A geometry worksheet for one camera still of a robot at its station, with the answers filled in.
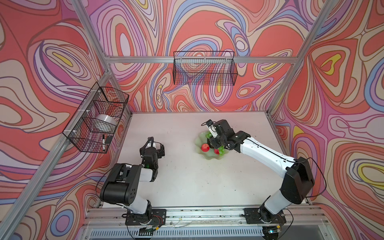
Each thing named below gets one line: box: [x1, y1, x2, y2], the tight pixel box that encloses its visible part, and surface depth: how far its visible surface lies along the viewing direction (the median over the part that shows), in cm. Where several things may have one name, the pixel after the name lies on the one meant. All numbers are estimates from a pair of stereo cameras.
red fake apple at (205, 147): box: [201, 143, 210, 153], surface depth 97 cm
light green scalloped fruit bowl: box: [194, 131, 229, 160], surface depth 98 cm
